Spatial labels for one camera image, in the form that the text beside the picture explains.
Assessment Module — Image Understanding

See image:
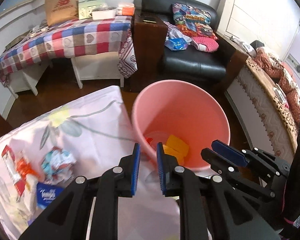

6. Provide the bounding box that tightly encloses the blue Tempo tissue pack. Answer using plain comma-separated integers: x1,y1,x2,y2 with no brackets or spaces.
36,182,64,209

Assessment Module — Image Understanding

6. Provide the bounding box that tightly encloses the yellow foam net sleeve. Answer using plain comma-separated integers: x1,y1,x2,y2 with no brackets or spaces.
163,135,190,166

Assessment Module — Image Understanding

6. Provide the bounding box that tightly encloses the blue white wrapper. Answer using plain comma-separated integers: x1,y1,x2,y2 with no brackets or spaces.
40,147,77,185

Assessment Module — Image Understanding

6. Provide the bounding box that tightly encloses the red white medicine box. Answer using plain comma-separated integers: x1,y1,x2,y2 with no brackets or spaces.
1,145,27,203

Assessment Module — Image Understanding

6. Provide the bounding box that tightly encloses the orange white snack wrapper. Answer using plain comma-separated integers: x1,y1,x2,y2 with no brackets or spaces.
14,151,42,191

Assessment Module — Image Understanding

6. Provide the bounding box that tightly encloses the pink plastic trash bucket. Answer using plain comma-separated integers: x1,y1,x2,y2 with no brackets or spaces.
131,80,230,172

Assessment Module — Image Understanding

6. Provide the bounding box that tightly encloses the floral white table cloth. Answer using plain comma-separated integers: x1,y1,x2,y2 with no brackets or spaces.
0,86,179,239

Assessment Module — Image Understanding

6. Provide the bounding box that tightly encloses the black leather armchair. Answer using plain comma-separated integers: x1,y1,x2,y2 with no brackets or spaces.
141,0,240,87

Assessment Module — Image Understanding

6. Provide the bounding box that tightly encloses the pink dotted cushion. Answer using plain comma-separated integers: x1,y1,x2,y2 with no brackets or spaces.
191,36,219,53

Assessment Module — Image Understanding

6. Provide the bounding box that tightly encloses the blue plastic bag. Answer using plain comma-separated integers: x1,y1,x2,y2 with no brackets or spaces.
165,38,188,51

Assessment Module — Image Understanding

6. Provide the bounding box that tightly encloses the white wooden headboard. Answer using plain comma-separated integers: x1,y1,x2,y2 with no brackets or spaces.
217,0,300,59

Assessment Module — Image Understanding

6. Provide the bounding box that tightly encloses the colourful patchwork pillow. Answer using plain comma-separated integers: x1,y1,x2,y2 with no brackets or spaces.
172,3,218,41

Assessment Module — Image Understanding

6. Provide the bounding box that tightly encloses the dark wooden side cabinet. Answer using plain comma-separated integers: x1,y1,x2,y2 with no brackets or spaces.
129,10,167,92

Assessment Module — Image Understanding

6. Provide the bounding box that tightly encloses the white bench table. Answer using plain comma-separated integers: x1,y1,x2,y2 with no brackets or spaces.
7,52,125,98

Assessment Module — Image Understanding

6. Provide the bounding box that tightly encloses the orange box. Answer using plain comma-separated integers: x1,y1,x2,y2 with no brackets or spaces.
116,2,135,16

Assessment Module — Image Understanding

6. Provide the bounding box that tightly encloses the checkered heart tablecloth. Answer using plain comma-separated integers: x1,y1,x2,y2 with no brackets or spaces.
0,16,138,84

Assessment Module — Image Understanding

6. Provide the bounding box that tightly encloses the white rectangular box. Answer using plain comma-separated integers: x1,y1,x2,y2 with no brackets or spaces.
91,8,117,21

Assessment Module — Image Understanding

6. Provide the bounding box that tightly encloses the pale green cardboard box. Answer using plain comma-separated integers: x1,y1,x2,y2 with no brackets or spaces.
78,0,105,20

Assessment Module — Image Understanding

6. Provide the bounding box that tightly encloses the brown New Balance paper bag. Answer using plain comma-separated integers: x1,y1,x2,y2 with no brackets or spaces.
45,0,78,26

